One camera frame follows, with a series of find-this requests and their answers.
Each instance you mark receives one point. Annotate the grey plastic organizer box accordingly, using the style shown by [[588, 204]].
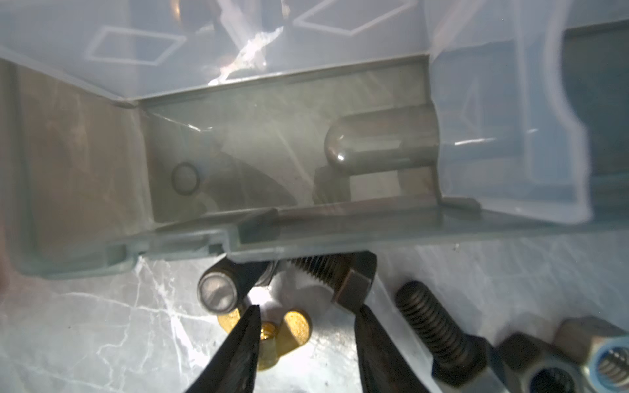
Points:
[[265, 130]]

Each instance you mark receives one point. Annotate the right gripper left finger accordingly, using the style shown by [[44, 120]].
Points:
[[234, 366]]

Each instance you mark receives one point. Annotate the silver hex bolt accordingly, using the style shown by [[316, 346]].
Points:
[[223, 287]]

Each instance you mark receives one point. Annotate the black bolt near box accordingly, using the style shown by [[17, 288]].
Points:
[[349, 275]]

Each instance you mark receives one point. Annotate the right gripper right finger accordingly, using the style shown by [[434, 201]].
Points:
[[382, 367]]

